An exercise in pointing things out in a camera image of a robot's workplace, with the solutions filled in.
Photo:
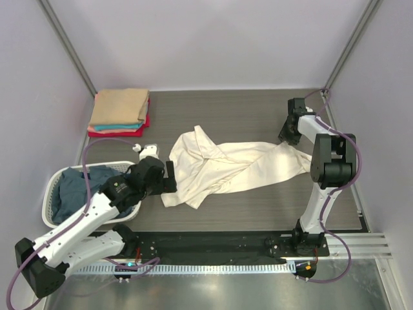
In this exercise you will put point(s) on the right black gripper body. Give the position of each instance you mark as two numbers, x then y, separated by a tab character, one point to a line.
289	132

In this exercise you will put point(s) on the folded teal t shirt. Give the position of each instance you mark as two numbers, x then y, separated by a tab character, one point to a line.
120	127

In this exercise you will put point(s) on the folded tan t shirt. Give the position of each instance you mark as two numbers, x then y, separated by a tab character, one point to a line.
120	106

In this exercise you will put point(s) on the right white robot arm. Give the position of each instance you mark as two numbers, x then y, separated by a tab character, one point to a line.
333	167

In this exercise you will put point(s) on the aluminium corner post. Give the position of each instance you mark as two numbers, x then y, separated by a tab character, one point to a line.
360	28
66	43

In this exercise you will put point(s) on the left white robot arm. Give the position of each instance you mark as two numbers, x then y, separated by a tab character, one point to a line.
50	259

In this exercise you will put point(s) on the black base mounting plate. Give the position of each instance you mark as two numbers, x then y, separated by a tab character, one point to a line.
180	245

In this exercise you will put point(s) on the folded red t shirt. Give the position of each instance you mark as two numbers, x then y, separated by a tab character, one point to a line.
123	133

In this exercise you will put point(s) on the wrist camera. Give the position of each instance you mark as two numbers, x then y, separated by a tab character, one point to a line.
150	150
297	107

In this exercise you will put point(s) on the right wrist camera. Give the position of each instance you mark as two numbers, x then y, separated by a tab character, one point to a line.
297	107

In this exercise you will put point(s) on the cream white t shirt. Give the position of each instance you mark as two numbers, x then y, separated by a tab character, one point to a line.
203	168

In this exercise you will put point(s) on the left aluminium corner post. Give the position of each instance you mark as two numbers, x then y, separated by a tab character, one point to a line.
66	43

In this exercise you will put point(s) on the white plastic laundry basket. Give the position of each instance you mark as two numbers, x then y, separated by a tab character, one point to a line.
121	166

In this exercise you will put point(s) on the aluminium rail beam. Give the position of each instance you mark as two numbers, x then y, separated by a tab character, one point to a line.
356	245

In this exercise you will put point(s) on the right aluminium corner post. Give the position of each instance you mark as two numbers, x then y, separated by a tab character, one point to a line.
360	28

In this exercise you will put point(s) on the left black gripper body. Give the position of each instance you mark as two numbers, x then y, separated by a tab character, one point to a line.
170	176

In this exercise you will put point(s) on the grey blue shirt in basket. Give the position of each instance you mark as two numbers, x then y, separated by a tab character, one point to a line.
69	193

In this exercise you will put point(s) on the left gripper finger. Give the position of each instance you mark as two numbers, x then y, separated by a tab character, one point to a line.
170	179
162	189

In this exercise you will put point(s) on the slotted white cable duct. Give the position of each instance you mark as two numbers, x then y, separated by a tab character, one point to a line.
106	268

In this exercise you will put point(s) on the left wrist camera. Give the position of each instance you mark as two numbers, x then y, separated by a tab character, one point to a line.
150	150

